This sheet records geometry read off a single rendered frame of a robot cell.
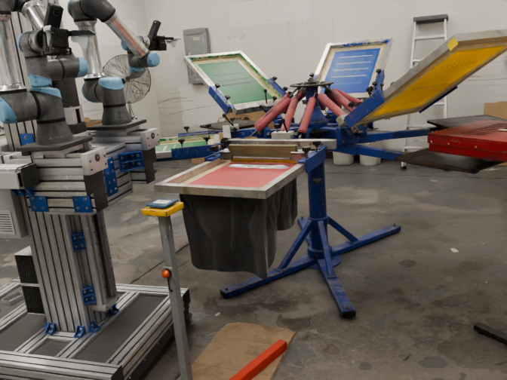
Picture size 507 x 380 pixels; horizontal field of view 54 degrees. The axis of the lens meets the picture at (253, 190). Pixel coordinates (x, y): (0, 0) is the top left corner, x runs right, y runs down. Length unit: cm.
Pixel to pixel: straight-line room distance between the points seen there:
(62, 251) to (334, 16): 508
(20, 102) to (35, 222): 73
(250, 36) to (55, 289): 525
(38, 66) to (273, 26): 544
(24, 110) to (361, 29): 517
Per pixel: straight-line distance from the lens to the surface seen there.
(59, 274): 273
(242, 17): 736
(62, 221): 259
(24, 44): 197
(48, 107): 224
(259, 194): 212
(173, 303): 235
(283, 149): 268
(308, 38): 697
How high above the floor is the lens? 157
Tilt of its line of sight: 16 degrees down
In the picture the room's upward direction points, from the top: 5 degrees counter-clockwise
